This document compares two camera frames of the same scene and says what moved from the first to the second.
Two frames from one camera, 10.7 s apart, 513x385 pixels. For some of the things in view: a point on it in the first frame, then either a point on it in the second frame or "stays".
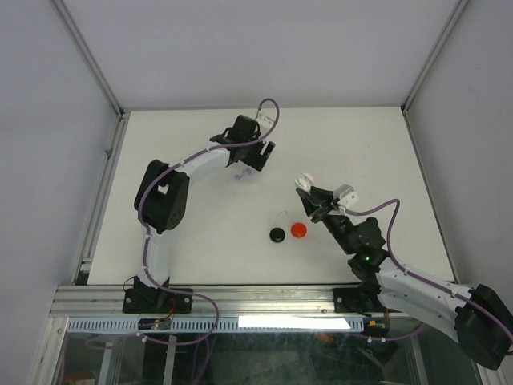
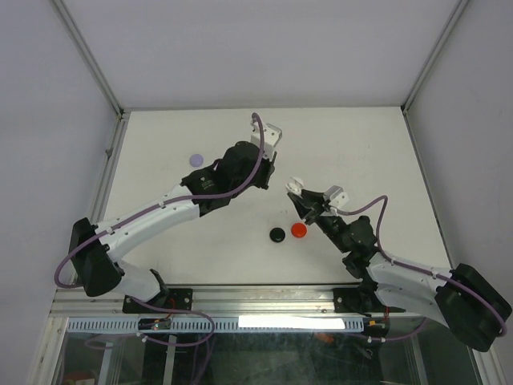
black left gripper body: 252,156 to 263,174
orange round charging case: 298,229 stays
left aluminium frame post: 70,26 stays
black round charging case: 277,235 stays
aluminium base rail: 107,301 stays
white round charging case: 304,181 to 295,186
